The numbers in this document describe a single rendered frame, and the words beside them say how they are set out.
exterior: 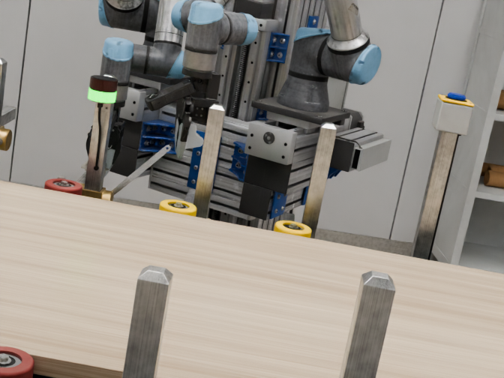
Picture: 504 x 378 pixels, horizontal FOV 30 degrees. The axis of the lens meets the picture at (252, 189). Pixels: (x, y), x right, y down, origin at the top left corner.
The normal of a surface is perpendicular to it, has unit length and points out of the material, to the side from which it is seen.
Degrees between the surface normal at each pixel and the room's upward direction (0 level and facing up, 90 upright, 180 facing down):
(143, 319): 90
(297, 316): 0
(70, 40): 90
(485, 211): 90
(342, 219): 90
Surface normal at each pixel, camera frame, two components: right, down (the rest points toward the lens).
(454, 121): -0.05, 0.25
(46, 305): 0.18, -0.95
